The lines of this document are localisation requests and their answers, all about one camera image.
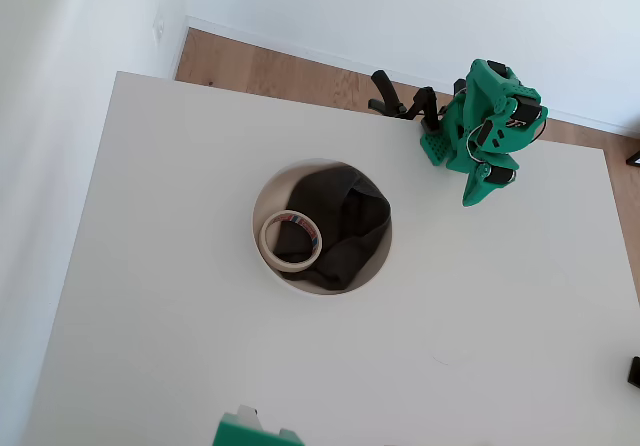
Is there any dark grey cloth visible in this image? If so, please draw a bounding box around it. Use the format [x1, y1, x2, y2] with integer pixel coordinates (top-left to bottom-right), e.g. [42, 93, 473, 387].
[272, 164, 392, 291]

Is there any white skirting board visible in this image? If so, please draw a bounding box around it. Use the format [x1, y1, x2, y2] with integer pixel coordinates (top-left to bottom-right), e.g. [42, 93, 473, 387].
[169, 14, 640, 138]

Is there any white round bowl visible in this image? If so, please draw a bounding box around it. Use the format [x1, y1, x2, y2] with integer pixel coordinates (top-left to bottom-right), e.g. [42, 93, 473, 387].
[251, 158, 394, 297]

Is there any white tesa masking tape roll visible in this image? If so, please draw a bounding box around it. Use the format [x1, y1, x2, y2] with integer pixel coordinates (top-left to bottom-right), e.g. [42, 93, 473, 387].
[258, 209, 324, 273]

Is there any white plastic piece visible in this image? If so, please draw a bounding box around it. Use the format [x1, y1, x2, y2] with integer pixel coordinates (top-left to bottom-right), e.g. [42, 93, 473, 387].
[234, 404, 261, 430]

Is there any black table clamp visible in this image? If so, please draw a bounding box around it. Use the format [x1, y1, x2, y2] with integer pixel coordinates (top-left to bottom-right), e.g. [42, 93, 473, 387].
[405, 85, 444, 135]
[368, 69, 409, 117]

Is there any green printed camera mount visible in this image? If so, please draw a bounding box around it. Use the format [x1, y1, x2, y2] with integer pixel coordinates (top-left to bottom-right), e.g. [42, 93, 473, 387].
[213, 413, 305, 446]

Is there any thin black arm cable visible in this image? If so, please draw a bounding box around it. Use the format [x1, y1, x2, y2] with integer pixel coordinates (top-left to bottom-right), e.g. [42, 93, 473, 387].
[528, 114, 549, 143]

